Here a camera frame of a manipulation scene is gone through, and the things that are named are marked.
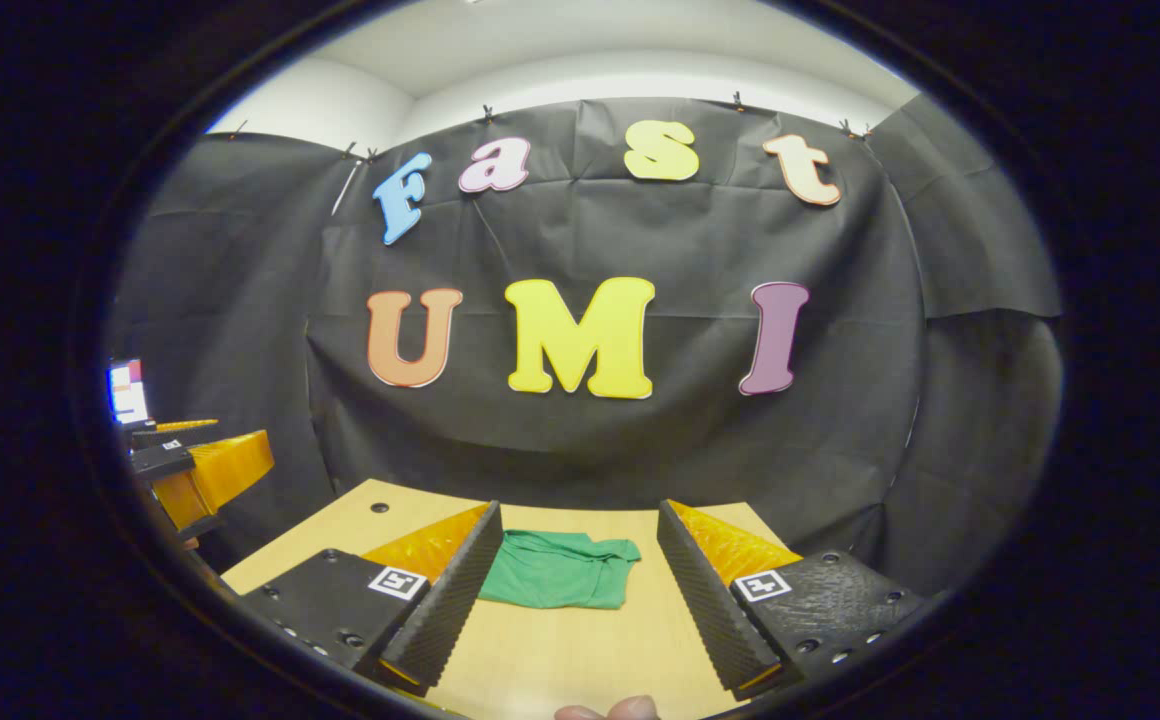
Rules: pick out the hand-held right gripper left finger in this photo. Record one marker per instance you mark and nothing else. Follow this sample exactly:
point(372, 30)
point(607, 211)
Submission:
point(450, 610)

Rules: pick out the computer monitor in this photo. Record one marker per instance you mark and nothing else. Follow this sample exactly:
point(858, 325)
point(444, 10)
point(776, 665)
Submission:
point(128, 395)

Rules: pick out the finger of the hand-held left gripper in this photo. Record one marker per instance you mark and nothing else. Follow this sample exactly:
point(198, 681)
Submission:
point(155, 437)
point(165, 462)

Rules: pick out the black backdrop cloth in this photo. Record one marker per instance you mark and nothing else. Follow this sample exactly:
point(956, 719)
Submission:
point(590, 450)

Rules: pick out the row of black backdrop clips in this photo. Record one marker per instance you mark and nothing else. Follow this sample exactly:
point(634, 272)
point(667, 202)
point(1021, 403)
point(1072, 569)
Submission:
point(487, 113)

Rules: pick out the green T-shirt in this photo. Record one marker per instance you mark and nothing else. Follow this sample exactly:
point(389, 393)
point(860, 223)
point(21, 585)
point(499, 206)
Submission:
point(560, 575)

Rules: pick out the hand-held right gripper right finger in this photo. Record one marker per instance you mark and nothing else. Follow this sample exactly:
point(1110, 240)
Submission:
point(715, 610)

